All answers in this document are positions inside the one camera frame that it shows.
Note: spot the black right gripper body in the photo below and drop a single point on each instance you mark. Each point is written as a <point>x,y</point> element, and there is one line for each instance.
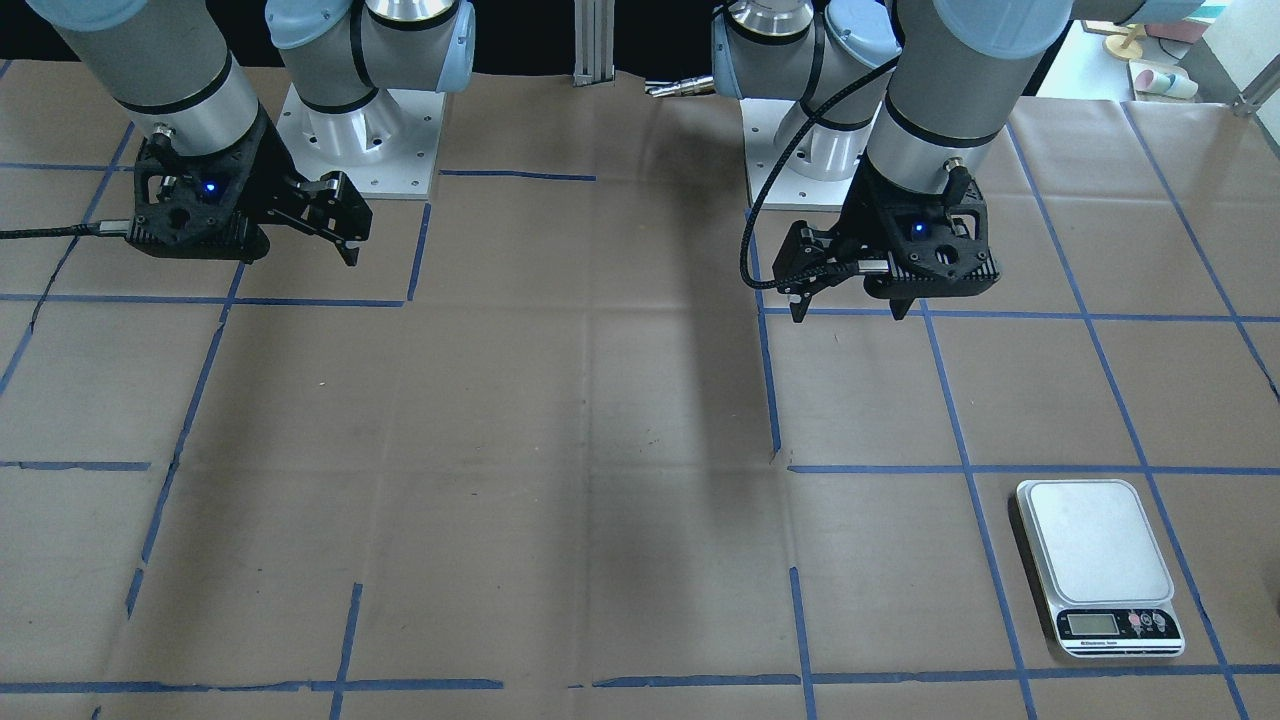
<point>268,168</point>

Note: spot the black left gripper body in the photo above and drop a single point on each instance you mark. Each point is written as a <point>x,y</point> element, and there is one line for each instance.
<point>862,222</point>

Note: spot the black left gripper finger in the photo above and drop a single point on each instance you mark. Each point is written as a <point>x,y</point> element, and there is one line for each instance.
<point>799,298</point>
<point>901,305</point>

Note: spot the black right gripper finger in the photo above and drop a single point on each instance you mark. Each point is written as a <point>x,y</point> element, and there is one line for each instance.
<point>341,228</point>
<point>337,189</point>

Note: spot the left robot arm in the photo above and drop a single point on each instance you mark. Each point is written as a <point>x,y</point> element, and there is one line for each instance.
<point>929,84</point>

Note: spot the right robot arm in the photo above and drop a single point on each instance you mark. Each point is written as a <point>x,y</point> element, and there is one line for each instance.
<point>169,66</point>

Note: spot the white digital kitchen scale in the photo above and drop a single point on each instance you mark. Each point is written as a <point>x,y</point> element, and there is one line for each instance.
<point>1106,586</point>

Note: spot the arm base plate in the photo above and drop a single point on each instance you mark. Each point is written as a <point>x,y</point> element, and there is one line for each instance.
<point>819,173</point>
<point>400,150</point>

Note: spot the aluminium frame post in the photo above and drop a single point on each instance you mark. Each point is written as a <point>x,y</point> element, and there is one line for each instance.
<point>593,28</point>

